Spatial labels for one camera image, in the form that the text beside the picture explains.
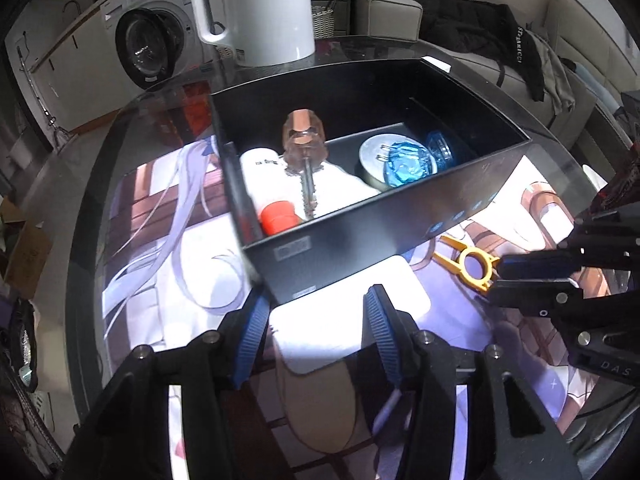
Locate white flat packet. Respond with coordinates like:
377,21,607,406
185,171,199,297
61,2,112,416
315,162,382,218

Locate wicker basket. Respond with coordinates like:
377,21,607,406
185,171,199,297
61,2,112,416
310,0,351,41

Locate black jacket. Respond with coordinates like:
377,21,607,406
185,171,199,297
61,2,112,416
340,0,546,102

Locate white electric kettle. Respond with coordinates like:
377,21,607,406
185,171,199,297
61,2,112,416
187,0,317,67

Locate beige sofa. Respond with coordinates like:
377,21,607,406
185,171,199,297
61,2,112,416
350,0,640,136

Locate grey base cabinets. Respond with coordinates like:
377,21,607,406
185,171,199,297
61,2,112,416
5,0,126,133

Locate red cardboard box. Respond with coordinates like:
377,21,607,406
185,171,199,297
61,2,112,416
180,82,213,138

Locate black cardboard box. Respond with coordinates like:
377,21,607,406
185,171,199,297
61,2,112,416
207,57,532,306

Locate yellow plastic ring tool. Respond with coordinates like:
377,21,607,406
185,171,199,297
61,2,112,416
432,235,503,295

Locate white tape roll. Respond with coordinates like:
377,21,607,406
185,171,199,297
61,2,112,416
357,133,431,193

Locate printed table mat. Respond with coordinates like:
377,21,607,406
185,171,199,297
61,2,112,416
102,140,616,480

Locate white bottle with orange cap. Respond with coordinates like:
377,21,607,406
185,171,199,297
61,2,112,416
239,147,301,237

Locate copper-topped screwdriver tool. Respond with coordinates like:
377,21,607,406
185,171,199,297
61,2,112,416
282,108,328,221

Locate grey clothing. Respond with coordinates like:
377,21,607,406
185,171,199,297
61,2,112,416
527,30,576,113

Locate trash bin with black bag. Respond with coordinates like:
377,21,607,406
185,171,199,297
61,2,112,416
0,300,40,392

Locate white washing machine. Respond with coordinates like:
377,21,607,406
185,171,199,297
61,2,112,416
97,0,221,92

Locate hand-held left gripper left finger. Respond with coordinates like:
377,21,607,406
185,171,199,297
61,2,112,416
60,290,273,480

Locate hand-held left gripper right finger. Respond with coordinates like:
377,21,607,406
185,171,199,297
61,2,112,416
364,284,583,480

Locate bottle with red label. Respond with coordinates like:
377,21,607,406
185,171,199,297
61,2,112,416
597,137,640,211

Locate brown cardboard box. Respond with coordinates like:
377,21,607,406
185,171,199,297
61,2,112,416
0,200,53,301

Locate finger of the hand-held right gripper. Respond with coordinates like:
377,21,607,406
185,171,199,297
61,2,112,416
499,252,586,281
486,280,585,318

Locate white box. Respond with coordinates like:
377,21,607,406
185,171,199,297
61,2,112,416
270,255,432,376

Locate blue faceted glass piece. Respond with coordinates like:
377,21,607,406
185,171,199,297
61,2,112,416
382,141,432,190

